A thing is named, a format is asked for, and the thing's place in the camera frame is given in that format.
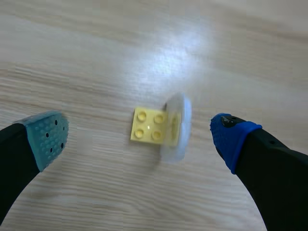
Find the small yellow card stand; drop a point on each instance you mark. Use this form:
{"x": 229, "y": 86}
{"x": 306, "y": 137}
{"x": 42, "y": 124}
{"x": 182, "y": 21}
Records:
{"x": 150, "y": 130}

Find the clear leaf picture card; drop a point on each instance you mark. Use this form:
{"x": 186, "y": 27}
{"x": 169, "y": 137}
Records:
{"x": 179, "y": 127}

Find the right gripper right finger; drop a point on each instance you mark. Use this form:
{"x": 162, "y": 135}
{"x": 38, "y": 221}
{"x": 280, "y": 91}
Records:
{"x": 269, "y": 163}

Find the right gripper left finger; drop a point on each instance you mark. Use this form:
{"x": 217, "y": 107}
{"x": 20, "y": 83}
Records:
{"x": 21, "y": 149}

